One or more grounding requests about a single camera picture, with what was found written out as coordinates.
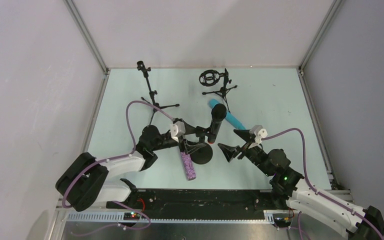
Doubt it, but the black round base stand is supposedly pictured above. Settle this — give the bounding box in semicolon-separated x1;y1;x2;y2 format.
190;126;213;165

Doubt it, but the black microphone orange end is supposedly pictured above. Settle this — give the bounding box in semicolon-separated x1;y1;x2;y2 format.
207;103;228;144

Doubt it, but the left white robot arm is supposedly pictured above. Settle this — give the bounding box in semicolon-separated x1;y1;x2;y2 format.
55;118;212;212

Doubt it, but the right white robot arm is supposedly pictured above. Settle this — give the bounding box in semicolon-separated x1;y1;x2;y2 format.
218;125;384;240

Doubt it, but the tall black tripod stand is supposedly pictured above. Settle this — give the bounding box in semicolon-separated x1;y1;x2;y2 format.
136;60;180;110

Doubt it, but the purple glitter microphone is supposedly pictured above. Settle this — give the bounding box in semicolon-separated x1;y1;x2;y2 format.
180;151;197;181

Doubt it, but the blue microphone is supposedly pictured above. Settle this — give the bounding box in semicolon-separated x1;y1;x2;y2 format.
208;98;246;130

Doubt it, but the right circuit board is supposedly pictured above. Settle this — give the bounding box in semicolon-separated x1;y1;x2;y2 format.
273;217;292;229

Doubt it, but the circuit board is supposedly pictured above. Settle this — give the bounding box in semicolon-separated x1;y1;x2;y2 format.
123;211;142;221
273;217;292;229

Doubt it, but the left circuit board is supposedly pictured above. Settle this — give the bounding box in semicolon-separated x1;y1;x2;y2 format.
123;211;142;221

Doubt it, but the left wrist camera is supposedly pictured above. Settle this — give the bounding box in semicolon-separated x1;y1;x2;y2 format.
169;120;186;143

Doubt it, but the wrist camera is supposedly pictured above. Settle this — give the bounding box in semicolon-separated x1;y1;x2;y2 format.
169;120;186;143
249;125;268;144

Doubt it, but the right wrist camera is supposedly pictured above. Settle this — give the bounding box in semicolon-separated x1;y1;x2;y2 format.
249;125;268;144

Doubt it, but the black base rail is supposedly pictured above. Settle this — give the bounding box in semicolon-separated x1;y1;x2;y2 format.
123;188;298;221

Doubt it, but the shock mount tripod stand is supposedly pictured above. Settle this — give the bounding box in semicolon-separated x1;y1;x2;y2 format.
198;68;239;112

